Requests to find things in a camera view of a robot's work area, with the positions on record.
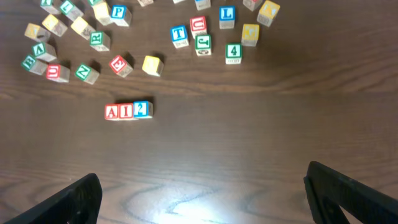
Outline yellow G block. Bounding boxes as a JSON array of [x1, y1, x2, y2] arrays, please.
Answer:
[[241, 24, 260, 47]]

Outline red A block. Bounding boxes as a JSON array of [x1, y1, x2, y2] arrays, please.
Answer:
[[104, 104, 120, 121]]

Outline red U block right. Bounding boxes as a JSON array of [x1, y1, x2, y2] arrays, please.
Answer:
[[190, 16, 207, 38]]

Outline red U block left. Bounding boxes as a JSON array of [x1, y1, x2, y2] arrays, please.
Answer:
[[46, 64, 70, 83]]

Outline red I block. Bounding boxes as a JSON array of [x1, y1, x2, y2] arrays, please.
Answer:
[[118, 103, 136, 121]]

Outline green J block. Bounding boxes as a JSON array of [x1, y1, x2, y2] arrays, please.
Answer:
[[195, 34, 211, 56]]

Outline blue 2 block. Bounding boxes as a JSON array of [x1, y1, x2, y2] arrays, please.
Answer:
[[133, 101, 153, 119]]

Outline green V block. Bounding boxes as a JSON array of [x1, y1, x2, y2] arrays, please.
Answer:
[[32, 42, 57, 62]]

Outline red u block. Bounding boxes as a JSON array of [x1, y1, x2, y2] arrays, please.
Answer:
[[190, 16, 207, 38], [46, 64, 70, 83]]

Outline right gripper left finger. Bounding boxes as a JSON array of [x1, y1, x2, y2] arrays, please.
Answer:
[[6, 173, 103, 224]]

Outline green B block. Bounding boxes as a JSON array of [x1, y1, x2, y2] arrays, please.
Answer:
[[21, 55, 47, 75]]

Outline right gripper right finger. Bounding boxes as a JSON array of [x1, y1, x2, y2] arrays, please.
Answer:
[[303, 161, 397, 224]]

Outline blue L block right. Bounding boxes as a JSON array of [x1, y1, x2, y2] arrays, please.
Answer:
[[219, 6, 236, 29]]

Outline blue P block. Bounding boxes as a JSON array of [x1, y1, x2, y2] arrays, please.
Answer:
[[111, 5, 132, 27]]

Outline green R block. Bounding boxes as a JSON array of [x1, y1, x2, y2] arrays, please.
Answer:
[[90, 31, 111, 52]]

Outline yellow block far left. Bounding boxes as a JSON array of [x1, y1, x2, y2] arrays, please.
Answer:
[[24, 23, 50, 42]]

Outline yellow K block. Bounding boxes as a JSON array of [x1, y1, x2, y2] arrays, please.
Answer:
[[257, 0, 280, 27]]

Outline blue 5 block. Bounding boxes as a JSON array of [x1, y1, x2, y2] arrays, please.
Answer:
[[195, 0, 211, 11]]

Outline green Z block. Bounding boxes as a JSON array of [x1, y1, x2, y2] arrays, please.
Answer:
[[88, 0, 104, 7]]

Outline blue T block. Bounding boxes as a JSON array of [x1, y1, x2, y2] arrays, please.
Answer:
[[170, 25, 189, 49]]

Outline yellow block middle left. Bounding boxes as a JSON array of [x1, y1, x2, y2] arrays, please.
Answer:
[[71, 17, 96, 40]]

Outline green 7 block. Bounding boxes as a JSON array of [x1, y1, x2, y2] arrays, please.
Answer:
[[59, 0, 84, 21]]

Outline red H block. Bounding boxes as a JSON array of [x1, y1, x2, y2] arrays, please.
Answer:
[[243, 0, 263, 11]]

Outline green N block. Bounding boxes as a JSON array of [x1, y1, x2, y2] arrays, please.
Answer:
[[75, 63, 100, 85]]

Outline yellow block top middle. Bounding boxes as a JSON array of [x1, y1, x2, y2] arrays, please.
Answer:
[[137, 0, 154, 7]]

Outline green 4 block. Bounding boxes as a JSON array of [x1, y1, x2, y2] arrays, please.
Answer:
[[225, 43, 243, 65]]

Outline yellow O block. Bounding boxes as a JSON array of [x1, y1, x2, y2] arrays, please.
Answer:
[[142, 55, 164, 77]]

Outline red E block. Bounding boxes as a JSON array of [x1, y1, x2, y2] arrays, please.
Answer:
[[109, 55, 134, 78]]

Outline green block top left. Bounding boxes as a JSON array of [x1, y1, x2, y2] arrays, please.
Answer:
[[40, 0, 62, 15]]

